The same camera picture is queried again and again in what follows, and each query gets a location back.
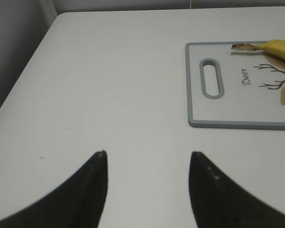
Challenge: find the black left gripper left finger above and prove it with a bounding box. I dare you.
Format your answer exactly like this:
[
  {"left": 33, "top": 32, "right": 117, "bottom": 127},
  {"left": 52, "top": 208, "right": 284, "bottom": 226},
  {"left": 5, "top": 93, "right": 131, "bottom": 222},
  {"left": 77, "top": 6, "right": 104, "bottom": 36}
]
[{"left": 0, "top": 151, "right": 108, "bottom": 228}]

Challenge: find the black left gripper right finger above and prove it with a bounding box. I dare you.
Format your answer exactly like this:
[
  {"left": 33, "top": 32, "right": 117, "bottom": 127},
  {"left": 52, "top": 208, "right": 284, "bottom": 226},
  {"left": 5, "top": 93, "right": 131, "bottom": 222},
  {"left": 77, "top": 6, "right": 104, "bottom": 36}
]
[{"left": 189, "top": 152, "right": 285, "bottom": 228}]

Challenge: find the yellow banana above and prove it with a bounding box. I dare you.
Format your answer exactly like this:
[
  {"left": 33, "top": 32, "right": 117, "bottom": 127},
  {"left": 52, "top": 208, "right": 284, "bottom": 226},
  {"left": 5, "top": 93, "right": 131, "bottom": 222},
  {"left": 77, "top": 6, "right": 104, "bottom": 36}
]
[{"left": 231, "top": 40, "right": 285, "bottom": 105}]

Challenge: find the white grey-rimmed cutting board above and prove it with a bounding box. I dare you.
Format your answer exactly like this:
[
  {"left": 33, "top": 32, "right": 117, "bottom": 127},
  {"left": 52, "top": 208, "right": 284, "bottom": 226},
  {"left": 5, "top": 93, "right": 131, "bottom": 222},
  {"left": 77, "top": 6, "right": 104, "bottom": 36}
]
[{"left": 185, "top": 42, "right": 285, "bottom": 130}]

